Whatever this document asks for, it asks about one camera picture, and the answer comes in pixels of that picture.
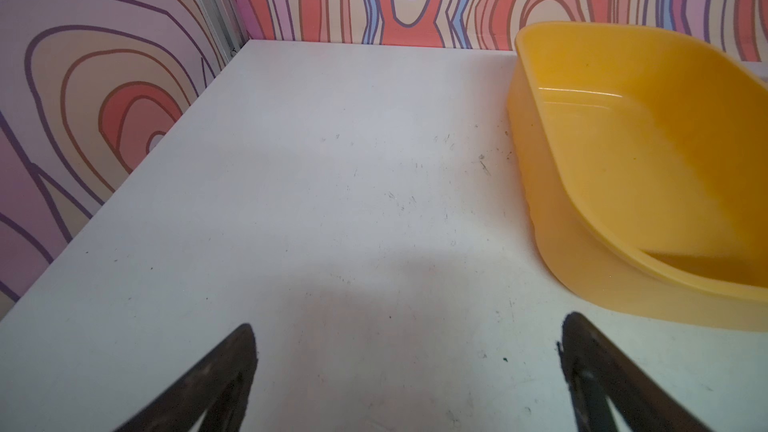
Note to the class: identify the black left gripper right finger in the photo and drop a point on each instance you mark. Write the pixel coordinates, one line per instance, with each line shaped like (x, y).
(601, 379)

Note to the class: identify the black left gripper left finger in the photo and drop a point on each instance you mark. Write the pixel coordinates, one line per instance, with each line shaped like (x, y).
(211, 396)

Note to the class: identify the yellow plastic bin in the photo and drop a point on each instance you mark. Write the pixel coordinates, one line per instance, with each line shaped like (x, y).
(643, 157)

